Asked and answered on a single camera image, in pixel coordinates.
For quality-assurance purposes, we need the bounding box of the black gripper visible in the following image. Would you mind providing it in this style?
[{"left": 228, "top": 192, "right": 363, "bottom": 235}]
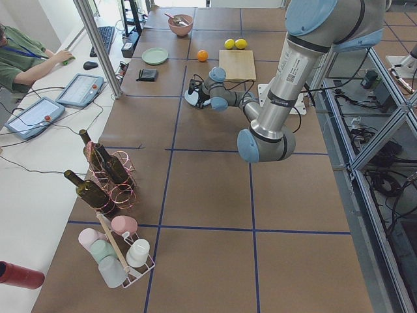
[{"left": 188, "top": 74, "right": 204, "bottom": 94}]

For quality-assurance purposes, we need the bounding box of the light blue plate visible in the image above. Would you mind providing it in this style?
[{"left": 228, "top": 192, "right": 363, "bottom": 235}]
[{"left": 184, "top": 90, "right": 210, "bottom": 109}]

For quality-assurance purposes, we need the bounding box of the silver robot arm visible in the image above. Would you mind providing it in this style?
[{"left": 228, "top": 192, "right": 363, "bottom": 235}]
[{"left": 184, "top": 0, "right": 386, "bottom": 163}]

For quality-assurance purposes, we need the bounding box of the green plate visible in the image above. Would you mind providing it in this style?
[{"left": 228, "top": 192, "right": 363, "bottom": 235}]
[{"left": 141, "top": 48, "right": 169, "bottom": 65}]

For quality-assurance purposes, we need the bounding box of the orange fruit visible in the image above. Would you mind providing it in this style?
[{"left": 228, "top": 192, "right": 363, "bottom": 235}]
[{"left": 197, "top": 50, "right": 209, "bottom": 63}]

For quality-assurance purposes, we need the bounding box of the wooden cutting board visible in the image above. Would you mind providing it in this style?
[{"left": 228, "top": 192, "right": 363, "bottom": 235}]
[{"left": 219, "top": 50, "right": 257, "bottom": 82}]

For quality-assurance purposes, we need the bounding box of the folded grey cloth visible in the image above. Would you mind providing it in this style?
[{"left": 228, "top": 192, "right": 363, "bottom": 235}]
[{"left": 136, "top": 68, "right": 158, "bottom": 82}]

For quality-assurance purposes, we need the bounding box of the upper yellow lemon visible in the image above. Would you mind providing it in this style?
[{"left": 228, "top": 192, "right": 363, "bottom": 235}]
[{"left": 223, "top": 38, "right": 235, "bottom": 50}]

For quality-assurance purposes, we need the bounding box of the yellow lemon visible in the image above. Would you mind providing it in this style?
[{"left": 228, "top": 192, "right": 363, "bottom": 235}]
[
  {"left": 235, "top": 38, "right": 248, "bottom": 50},
  {"left": 223, "top": 38, "right": 235, "bottom": 50}
]

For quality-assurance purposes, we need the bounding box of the pink bowl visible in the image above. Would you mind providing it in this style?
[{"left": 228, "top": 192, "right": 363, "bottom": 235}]
[{"left": 167, "top": 14, "right": 194, "bottom": 37}]

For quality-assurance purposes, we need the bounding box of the lower yellow lemon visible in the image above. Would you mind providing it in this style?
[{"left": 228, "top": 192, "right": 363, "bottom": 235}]
[{"left": 235, "top": 38, "right": 248, "bottom": 50}]

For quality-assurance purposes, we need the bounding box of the metal ice scoop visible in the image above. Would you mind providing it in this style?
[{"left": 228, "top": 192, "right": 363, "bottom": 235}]
[{"left": 164, "top": 13, "right": 192, "bottom": 27}]

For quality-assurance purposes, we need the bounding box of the black computer box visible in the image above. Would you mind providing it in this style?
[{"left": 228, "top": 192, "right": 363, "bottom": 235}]
[{"left": 121, "top": 31, "right": 139, "bottom": 58}]

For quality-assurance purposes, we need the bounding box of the black keyboard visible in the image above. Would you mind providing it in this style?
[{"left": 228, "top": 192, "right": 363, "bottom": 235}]
[{"left": 97, "top": 26, "right": 115, "bottom": 55}]

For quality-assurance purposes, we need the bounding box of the black computer mouse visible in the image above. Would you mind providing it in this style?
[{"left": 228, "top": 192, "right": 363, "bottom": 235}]
[{"left": 83, "top": 61, "right": 98, "bottom": 70}]

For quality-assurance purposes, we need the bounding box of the far teach pendant tablet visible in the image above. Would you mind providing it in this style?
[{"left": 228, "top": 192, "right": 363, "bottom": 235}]
[{"left": 55, "top": 73, "right": 104, "bottom": 108}]

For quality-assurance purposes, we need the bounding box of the teach pendant tablet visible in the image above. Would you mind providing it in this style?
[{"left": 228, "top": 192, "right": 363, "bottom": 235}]
[
  {"left": 55, "top": 73, "right": 104, "bottom": 108},
  {"left": 5, "top": 97, "right": 65, "bottom": 140}
]

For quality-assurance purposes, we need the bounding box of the dark wine bottle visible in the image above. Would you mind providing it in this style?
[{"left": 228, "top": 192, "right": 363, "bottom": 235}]
[
  {"left": 94, "top": 143, "right": 134, "bottom": 189},
  {"left": 64, "top": 170, "right": 117, "bottom": 216},
  {"left": 79, "top": 129, "right": 102, "bottom": 171}
]

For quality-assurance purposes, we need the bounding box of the near teach pendant tablet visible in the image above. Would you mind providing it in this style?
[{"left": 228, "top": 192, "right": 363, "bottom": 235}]
[{"left": 5, "top": 97, "right": 65, "bottom": 140}]

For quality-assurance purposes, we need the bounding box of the seated person green shirt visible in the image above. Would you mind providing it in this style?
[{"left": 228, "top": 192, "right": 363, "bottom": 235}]
[{"left": 1, "top": 25, "right": 75, "bottom": 94}]

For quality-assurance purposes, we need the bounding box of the white cup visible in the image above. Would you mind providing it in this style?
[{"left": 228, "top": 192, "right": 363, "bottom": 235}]
[{"left": 126, "top": 239, "right": 150, "bottom": 267}]

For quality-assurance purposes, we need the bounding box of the light pink cup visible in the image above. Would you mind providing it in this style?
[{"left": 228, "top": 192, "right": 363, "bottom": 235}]
[{"left": 78, "top": 228, "right": 106, "bottom": 252}]

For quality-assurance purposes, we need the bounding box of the green cup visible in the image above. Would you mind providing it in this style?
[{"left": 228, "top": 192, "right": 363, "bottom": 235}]
[{"left": 89, "top": 239, "right": 117, "bottom": 263}]

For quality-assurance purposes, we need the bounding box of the grey-blue cup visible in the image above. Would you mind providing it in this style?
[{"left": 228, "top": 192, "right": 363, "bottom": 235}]
[{"left": 98, "top": 256, "right": 128, "bottom": 288}]

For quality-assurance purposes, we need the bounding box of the red thermos bottle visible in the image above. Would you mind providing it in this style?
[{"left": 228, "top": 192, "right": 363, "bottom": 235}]
[{"left": 1, "top": 261, "right": 45, "bottom": 290}]

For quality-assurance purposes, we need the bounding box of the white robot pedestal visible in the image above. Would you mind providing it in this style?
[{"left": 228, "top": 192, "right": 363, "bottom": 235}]
[{"left": 257, "top": 84, "right": 307, "bottom": 115}]

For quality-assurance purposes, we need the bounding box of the copper wire bottle rack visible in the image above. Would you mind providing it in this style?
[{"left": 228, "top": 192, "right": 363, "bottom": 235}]
[{"left": 83, "top": 140, "right": 137, "bottom": 213}]

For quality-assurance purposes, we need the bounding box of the aluminium frame post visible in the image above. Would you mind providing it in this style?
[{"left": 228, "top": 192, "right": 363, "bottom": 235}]
[{"left": 73, "top": 0, "right": 122, "bottom": 99}]

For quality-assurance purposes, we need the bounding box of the wooden rack handle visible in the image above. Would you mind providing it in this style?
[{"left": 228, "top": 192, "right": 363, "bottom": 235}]
[{"left": 96, "top": 214, "right": 130, "bottom": 273}]

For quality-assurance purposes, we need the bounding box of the white wire cup rack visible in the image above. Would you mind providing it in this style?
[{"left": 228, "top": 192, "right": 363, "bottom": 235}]
[{"left": 104, "top": 217, "right": 155, "bottom": 288}]

